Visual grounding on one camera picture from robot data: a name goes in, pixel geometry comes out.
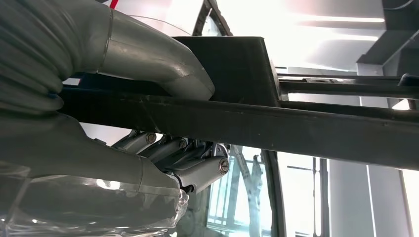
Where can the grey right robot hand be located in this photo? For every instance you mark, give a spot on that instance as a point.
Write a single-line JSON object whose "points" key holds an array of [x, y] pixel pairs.
{"points": [[82, 196]]}

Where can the white car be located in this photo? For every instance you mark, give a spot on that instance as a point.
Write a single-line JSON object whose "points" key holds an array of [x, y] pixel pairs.
{"points": [[271, 196]]}

